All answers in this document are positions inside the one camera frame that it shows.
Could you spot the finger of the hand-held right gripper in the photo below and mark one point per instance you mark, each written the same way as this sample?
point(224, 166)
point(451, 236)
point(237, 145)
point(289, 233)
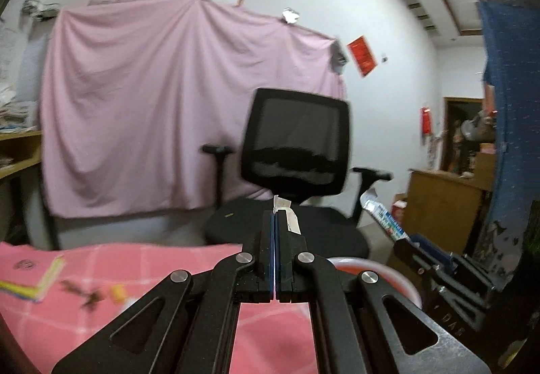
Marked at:
point(434, 249)
point(415, 258)

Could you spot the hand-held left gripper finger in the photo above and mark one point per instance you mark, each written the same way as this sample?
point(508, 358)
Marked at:
point(271, 247)
point(279, 247)

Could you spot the white paper slip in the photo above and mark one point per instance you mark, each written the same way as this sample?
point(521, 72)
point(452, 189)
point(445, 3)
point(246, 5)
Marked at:
point(289, 216)

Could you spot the white and blue wrapper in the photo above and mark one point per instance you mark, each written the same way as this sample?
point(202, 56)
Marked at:
point(384, 216)

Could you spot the small brown scrap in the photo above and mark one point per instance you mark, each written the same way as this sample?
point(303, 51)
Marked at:
point(90, 298)

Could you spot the person's right forearm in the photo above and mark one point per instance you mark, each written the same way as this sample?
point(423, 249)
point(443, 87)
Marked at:
point(506, 125)

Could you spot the wooden cabinet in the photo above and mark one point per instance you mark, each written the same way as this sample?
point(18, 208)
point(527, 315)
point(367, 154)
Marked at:
point(447, 205)

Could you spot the small cardboard box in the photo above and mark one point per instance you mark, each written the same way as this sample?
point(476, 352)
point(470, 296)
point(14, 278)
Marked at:
point(399, 209)

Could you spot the black office chair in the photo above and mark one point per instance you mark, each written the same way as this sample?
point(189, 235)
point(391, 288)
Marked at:
point(295, 138)

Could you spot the red hanging ornament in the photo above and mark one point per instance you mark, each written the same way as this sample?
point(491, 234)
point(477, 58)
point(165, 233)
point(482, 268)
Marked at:
point(427, 120)

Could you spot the pink plaid tablecloth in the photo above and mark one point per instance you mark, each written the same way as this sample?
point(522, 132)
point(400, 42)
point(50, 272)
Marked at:
point(126, 273)

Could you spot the small yellow scrap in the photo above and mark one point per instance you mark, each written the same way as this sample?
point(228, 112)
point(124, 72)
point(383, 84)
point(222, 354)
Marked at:
point(117, 293)

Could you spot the pink hanging sheet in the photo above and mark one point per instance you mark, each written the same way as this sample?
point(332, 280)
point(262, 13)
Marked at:
point(168, 104)

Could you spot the thin yellow-edged book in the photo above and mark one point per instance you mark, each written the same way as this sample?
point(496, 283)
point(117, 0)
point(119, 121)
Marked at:
point(40, 279)

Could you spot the pile of newspapers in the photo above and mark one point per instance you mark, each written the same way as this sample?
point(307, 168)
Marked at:
point(17, 114)

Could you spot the red paper wall decoration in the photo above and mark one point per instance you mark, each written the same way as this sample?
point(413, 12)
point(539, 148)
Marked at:
point(362, 56)

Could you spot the wooden wall shelf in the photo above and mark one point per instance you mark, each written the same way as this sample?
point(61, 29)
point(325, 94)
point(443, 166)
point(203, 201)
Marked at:
point(17, 146)

